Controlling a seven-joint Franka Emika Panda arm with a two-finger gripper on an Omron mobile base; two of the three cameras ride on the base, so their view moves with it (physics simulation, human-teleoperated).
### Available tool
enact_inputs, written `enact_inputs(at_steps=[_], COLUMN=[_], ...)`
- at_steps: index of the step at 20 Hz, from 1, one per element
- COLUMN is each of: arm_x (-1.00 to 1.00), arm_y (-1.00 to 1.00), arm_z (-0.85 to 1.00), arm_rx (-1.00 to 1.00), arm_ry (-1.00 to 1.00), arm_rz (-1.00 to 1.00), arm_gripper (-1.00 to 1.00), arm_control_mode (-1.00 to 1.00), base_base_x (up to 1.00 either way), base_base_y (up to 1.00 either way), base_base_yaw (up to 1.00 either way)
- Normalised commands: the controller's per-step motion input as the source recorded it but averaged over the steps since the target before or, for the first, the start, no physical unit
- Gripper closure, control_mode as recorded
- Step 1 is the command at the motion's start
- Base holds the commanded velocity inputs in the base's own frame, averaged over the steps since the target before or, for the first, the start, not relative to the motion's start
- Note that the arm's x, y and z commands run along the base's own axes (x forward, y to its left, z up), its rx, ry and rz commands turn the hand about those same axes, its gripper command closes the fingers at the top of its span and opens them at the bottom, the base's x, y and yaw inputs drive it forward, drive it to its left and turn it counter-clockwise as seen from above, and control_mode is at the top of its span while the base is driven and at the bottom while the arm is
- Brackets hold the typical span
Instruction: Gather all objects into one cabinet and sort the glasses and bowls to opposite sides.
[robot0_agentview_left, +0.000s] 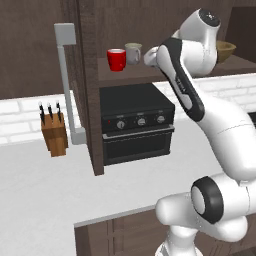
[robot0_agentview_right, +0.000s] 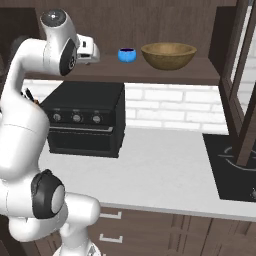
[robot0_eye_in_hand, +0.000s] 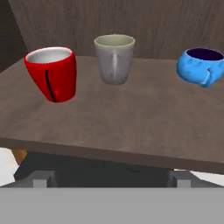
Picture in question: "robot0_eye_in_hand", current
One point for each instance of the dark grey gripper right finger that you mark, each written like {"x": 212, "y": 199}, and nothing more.
{"x": 179, "y": 178}

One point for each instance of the red mug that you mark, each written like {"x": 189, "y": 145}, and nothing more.
{"x": 61, "y": 76}

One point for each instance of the blue round mug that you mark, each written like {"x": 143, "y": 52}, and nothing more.
{"x": 194, "y": 68}

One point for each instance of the grey mug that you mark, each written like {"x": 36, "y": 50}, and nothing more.
{"x": 114, "y": 61}

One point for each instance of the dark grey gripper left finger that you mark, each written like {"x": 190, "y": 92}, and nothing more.
{"x": 43, "y": 178}

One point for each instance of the brown wooden cabinet shelf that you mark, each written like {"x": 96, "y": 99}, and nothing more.
{"x": 116, "y": 122}

